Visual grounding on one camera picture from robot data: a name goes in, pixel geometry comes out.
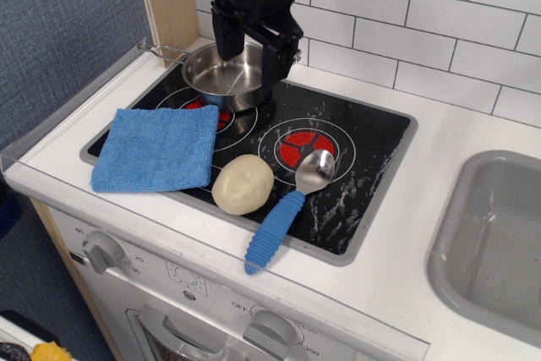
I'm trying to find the grey oven knob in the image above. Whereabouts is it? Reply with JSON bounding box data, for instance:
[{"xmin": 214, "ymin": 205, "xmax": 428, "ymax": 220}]
[
  {"xmin": 82, "ymin": 231, "xmax": 124, "ymax": 274},
  {"xmin": 243, "ymin": 310, "xmax": 298, "ymax": 360}
]

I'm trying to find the grey left oven knob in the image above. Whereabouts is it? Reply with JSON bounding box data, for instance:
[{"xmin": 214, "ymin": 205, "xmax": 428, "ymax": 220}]
[{"xmin": 82, "ymin": 231, "xmax": 124, "ymax": 274}]

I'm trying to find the silver pot with wire handle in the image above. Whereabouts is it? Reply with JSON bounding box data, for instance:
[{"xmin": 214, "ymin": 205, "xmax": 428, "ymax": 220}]
[{"xmin": 137, "ymin": 41, "xmax": 271, "ymax": 112}]

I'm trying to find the grey plastic sink basin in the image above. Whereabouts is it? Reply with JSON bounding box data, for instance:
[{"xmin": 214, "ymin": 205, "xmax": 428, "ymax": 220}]
[{"xmin": 428, "ymin": 150, "xmax": 540, "ymax": 347}]

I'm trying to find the blue microfiber cloth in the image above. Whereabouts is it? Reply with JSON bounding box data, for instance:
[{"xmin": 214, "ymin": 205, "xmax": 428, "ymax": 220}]
[{"xmin": 90, "ymin": 105, "xmax": 220, "ymax": 193}]

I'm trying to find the cream plastic potato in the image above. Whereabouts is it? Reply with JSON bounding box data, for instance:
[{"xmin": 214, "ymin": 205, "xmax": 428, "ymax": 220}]
[{"xmin": 211, "ymin": 154, "xmax": 274, "ymax": 216}]

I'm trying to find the grey right oven knob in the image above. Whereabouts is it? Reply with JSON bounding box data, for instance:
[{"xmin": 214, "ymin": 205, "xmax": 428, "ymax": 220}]
[{"xmin": 243, "ymin": 310, "xmax": 298, "ymax": 360}]

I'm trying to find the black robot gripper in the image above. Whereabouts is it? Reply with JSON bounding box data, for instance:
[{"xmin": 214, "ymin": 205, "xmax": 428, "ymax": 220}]
[{"xmin": 211, "ymin": 0, "xmax": 303, "ymax": 88}]

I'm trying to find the spoon with blue handle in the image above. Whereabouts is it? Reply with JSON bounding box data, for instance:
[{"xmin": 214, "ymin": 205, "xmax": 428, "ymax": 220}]
[{"xmin": 244, "ymin": 150, "xmax": 335, "ymax": 275}]

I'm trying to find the light wooden post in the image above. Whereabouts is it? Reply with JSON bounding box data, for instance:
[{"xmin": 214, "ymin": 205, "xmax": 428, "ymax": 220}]
[{"xmin": 133, "ymin": 0, "xmax": 201, "ymax": 69}]

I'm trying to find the yellow and black object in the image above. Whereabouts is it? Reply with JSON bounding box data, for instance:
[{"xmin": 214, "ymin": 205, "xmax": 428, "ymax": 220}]
[{"xmin": 1, "ymin": 342, "xmax": 73, "ymax": 361}]

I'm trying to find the black glass stovetop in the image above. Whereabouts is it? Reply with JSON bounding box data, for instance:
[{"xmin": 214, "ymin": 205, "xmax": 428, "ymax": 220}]
[{"xmin": 79, "ymin": 53, "xmax": 418, "ymax": 268}]

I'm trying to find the oven door with handle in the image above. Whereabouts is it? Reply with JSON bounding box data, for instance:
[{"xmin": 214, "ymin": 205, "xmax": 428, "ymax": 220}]
[{"xmin": 127, "ymin": 305, "xmax": 309, "ymax": 360}]

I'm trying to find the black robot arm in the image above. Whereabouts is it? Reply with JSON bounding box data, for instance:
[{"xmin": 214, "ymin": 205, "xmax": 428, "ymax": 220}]
[{"xmin": 211, "ymin": 0, "xmax": 303, "ymax": 87}]

